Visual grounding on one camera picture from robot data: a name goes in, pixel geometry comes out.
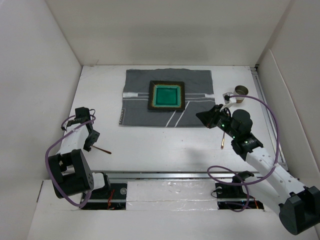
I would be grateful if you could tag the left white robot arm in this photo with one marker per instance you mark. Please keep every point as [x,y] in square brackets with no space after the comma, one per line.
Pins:
[69,166]

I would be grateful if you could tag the green square plate dark rim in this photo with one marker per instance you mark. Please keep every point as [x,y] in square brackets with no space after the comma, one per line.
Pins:
[166,96]

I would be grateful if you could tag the aluminium rail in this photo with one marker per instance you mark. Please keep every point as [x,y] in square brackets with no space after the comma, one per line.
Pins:
[270,124]
[153,175]

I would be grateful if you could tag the copper spoon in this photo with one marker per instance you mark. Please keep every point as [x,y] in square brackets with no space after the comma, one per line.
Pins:
[222,141]

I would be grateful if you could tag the grey striped placemat cloth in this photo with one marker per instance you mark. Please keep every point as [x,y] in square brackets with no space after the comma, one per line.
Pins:
[199,97]

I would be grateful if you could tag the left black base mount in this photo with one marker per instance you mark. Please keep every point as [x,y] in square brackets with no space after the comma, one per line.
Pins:
[112,197]

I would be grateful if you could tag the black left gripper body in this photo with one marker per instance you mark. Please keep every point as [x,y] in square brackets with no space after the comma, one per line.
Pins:
[90,140]

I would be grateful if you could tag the right side aluminium rail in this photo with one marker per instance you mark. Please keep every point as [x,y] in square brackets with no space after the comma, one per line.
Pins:
[270,124]

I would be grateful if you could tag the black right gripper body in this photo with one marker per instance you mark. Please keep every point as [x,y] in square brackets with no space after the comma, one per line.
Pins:
[223,121]

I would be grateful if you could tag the white cup with copper bands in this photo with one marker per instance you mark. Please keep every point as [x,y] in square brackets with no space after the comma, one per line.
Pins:
[239,91]

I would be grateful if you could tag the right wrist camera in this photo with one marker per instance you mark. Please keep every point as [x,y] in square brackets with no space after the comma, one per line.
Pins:
[228,99]

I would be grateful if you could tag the copper fork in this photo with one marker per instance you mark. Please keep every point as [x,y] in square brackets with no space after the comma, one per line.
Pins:
[101,149]

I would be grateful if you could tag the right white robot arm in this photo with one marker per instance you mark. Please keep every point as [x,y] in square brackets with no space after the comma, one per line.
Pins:
[297,206]

